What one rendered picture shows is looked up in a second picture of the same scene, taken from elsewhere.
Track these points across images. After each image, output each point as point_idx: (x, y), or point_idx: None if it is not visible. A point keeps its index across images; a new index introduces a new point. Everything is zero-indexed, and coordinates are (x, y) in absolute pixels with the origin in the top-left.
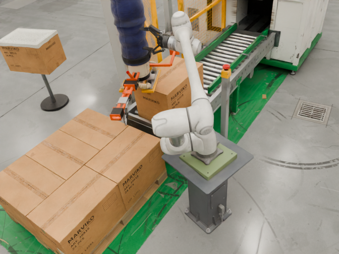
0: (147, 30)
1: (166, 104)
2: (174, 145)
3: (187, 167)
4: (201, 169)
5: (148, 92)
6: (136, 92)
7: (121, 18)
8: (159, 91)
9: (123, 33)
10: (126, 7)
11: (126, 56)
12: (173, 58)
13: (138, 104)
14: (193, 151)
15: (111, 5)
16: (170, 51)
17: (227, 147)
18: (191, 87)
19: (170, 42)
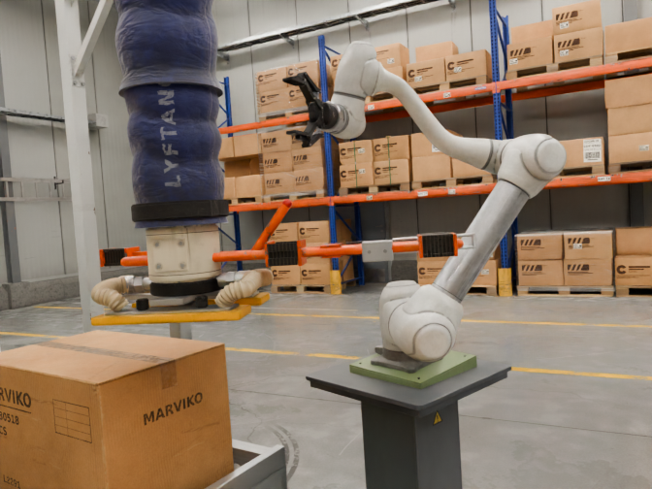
0: (303, 82)
1: (222, 382)
2: (466, 294)
3: (446, 381)
4: (455, 361)
5: (266, 300)
6: (114, 418)
7: (211, 62)
8: (201, 349)
9: (210, 109)
10: (217, 36)
11: (213, 190)
12: None
13: (120, 477)
14: (408, 364)
15: (180, 19)
16: (128, 252)
17: None
18: (457, 141)
19: (342, 108)
